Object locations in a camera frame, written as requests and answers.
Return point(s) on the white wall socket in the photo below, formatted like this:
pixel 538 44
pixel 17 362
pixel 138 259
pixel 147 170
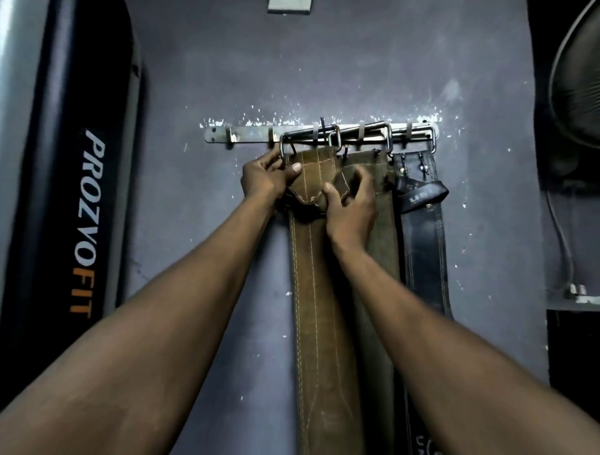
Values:
pixel 289 5

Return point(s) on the olive green suede belt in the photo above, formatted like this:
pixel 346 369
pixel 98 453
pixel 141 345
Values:
pixel 386 225

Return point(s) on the person's right forearm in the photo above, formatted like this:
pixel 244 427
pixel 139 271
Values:
pixel 445 365

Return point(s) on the metal wall hooks rack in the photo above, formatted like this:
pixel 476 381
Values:
pixel 248 133

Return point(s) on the person's left hand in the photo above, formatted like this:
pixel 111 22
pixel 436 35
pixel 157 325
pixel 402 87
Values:
pixel 265 180

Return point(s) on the black machine panel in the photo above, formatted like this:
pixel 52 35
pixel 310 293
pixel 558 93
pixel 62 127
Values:
pixel 70 187

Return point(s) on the person's right hand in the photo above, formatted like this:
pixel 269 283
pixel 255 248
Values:
pixel 351 220

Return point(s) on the black leather belt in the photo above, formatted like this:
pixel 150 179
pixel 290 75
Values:
pixel 424 253

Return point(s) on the wall fan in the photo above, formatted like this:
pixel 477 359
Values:
pixel 581 94

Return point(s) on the grey machine shroud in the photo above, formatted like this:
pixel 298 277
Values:
pixel 18 94

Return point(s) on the white plug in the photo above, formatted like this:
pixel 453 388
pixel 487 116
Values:
pixel 576 289

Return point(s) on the person's left forearm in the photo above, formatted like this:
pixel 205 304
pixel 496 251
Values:
pixel 140 351

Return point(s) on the brown stitched leather belt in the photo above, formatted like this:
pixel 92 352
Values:
pixel 318 304

